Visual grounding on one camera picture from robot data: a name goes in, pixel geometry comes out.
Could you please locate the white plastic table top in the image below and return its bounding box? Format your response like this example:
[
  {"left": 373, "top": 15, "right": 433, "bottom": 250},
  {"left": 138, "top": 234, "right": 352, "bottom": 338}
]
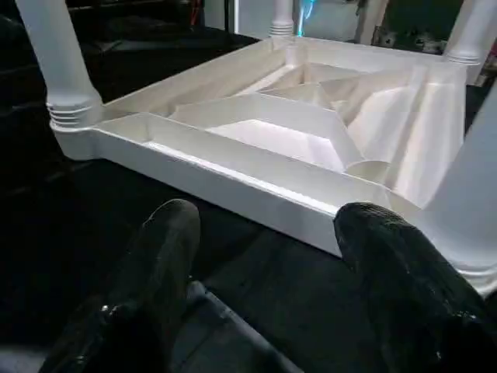
[{"left": 50, "top": 35, "right": 497, "bottom": 300}]

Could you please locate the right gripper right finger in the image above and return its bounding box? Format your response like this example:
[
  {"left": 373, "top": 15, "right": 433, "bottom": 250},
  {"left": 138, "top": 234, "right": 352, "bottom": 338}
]
[{"left": 332, "top": 202, "right": 497, "bottom": 373}]

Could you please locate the white plastic table leg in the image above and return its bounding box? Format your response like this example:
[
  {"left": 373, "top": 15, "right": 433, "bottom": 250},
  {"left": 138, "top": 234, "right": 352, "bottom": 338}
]
[
  {"left": 14, "top": 0, "right": 106, "bottom": 129},
  {"left": 269, "top": 0, "right": 296, "bottom": 40},
  {"left": 443, "top": 0, "right": 497, "bottom": 66},
  {"left": 415, "top": 82, "right": 497, "bottom": 277}
]

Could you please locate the black work surface mat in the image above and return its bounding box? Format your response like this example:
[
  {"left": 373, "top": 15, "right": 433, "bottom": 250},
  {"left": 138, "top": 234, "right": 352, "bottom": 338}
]
[{"left": 0, "top": 16, "right": 497, "bottom": 373}]

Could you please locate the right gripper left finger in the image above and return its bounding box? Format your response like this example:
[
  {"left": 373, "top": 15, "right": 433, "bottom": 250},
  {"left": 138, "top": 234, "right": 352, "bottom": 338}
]
[{"left": 37, "top": 198, "right": 203, "bottom": 373}]

